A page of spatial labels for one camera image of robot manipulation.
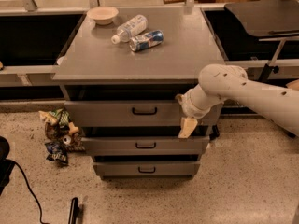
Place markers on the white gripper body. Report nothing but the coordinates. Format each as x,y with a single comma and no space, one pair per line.
188,106

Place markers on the grey drawer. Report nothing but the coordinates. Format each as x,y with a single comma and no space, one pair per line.
136,113
126,146
160,168

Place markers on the grey middle drawer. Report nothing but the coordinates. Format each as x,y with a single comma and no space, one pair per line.
126,146

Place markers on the blue snack bag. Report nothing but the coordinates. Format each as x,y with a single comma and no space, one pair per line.
56,152

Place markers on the grey top drawer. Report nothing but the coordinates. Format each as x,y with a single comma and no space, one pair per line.
136,113

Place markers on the beige bowl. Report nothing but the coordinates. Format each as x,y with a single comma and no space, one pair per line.
103,15

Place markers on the grey bottom drawer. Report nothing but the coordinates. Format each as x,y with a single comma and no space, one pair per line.
160,168

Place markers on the black device at left edge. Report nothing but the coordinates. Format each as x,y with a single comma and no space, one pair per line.
6,165

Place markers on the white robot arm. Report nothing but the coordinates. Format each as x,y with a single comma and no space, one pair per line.
218,83

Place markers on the clear plastic water bottle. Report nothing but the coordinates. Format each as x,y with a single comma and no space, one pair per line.
131,28

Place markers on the grey drawer cabinet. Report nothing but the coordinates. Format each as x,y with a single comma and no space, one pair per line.
95,69

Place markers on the wooden stick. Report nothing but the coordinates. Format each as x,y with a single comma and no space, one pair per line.
173,1

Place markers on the blue silver soda can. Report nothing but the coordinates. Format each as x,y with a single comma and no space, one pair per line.
146,41

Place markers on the green chip bag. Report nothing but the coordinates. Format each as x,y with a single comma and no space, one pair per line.
58,117

